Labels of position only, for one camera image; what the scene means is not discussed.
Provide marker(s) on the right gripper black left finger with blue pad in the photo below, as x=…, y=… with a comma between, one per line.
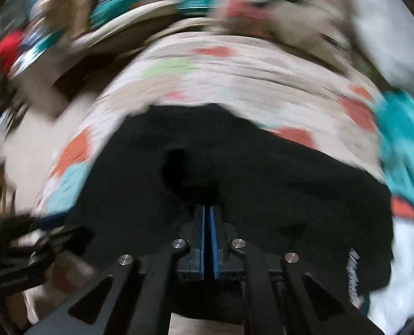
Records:
x=132, y=296

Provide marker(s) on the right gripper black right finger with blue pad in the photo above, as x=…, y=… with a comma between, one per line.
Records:
x=280, y=296

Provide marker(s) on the black pants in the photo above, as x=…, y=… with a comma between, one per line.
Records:
x=160, y=165

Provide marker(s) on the heart pattern quilt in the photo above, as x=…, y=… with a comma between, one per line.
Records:
x=290, y=96

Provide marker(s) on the white teal fleece blanket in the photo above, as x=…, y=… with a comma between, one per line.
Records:
x=391, y=309

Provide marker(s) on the grey padded cushion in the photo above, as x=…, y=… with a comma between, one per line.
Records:
x=142, y=13

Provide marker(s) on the red round object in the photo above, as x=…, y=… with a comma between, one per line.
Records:
x=10, y=50

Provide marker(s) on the white pillow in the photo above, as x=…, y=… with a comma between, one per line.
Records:
x=384, y=31

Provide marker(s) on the printed lady cushion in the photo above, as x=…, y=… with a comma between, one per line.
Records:
x=318, y=28

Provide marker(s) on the teal box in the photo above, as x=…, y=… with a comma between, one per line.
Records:
x=196, y=7

